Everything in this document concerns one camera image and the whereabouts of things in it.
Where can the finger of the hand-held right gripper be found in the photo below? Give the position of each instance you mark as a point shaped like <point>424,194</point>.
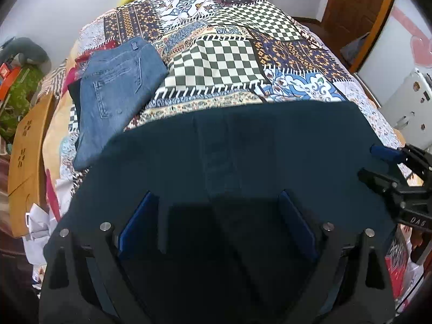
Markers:
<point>386,153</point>
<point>376,179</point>

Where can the red plastic bag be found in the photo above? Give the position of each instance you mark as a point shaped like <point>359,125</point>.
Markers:
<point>401,266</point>

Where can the grey bag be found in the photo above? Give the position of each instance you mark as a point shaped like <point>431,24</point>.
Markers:
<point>355,46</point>

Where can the orange box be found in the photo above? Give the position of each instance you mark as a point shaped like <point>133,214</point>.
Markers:
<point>7,76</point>

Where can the white plastic bag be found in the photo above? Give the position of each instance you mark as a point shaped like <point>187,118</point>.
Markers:
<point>37,229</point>

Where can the green fabric storage bin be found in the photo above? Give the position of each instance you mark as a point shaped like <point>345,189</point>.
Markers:
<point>17,101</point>

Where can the blue denim jeans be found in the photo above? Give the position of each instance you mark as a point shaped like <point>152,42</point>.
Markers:
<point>114,94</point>

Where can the black folded cloth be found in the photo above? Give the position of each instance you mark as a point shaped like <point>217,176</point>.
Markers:
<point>75,94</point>

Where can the dark teal pants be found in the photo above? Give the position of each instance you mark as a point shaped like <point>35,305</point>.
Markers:
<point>236,189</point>

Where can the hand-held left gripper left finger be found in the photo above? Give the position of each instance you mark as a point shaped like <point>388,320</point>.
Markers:
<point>135,224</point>

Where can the wooden lap table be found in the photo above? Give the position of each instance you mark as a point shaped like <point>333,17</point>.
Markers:
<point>27,162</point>

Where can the brown wooden door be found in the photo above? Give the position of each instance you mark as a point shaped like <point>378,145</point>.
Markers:
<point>357,1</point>

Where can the patchwork printed blanket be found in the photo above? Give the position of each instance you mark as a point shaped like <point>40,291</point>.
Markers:
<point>229,50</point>

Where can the white appliance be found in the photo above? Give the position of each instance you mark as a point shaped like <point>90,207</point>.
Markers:
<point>410,104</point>

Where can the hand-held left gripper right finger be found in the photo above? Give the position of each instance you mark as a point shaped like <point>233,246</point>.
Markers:
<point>298,224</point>

